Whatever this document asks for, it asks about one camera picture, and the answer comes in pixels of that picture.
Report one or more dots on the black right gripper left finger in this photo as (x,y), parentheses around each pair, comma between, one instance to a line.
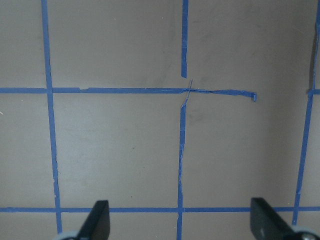
(95,227)

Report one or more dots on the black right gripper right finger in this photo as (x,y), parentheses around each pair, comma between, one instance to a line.
(267,224)

